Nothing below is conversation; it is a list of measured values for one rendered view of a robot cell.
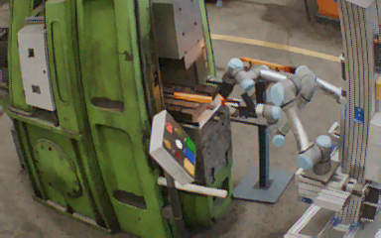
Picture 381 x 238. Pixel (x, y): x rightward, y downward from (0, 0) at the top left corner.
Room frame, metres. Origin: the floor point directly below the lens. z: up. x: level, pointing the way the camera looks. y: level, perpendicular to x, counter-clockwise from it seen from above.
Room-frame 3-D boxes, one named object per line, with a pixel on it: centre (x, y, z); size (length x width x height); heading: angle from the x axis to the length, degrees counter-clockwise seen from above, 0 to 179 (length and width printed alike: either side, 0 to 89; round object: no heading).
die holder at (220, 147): (4.18, 0.10, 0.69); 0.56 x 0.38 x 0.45; 59
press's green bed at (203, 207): (4.18, 0.10, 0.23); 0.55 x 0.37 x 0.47; 59
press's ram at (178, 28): (4.17, 0.10, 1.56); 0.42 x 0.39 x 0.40; 59
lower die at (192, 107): (4.13, 0.12, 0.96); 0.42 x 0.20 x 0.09; 59
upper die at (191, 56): (4.13, 0.12, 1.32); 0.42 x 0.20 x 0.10; 59
